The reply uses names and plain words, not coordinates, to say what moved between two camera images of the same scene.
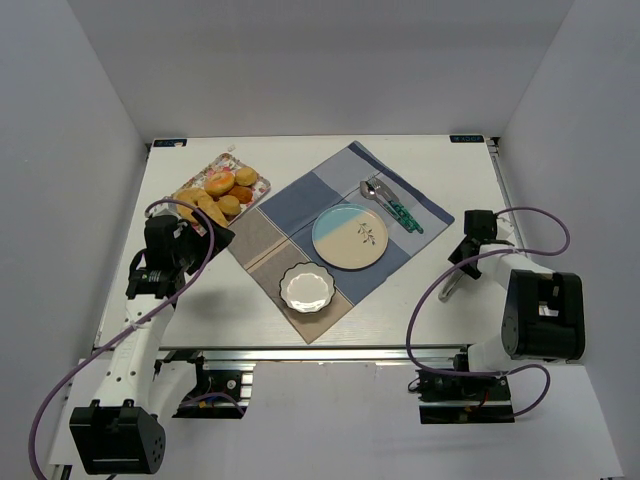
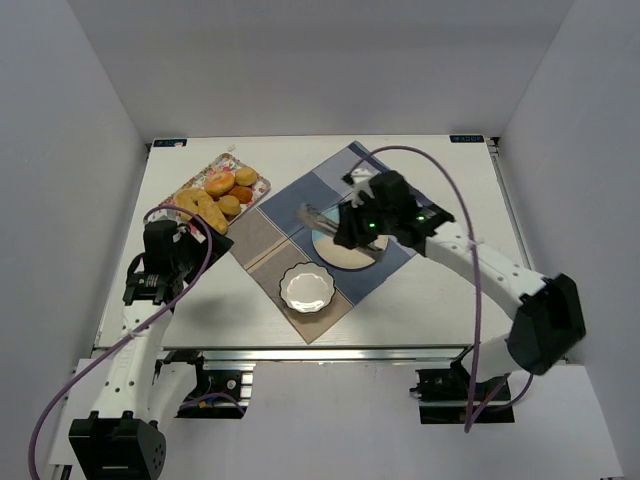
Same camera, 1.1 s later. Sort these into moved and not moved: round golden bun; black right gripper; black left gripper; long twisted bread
Moved: black right gripper
Not moved: round golden bun; black left gripper; long twisted bread
